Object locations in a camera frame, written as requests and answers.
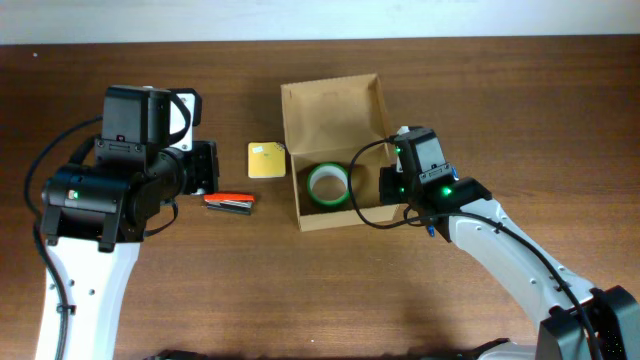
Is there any red black stapler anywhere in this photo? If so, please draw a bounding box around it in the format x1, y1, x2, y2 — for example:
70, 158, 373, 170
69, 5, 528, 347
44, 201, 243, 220
203, 193, 255, 216

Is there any yellow sticky note pad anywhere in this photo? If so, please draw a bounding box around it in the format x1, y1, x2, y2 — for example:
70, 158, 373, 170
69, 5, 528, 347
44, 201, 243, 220
248, 142, 286, 179

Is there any green tape roll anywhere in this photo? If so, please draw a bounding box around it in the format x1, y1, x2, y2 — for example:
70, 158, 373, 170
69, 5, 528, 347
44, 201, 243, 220
307, 163, 349, 207

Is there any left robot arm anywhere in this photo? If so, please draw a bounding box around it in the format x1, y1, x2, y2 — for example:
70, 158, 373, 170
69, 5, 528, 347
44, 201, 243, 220
34, 85, 219, 359

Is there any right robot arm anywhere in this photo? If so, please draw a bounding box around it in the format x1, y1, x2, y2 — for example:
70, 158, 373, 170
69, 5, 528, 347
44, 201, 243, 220
380, 127, 639, 359

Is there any brown cardboard box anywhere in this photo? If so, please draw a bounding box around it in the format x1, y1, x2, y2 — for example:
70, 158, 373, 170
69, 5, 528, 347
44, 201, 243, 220
281, 74, 392, 232

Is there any left black cable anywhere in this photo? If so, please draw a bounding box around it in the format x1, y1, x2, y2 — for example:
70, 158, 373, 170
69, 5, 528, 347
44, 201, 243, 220
23, 89, 194, 360

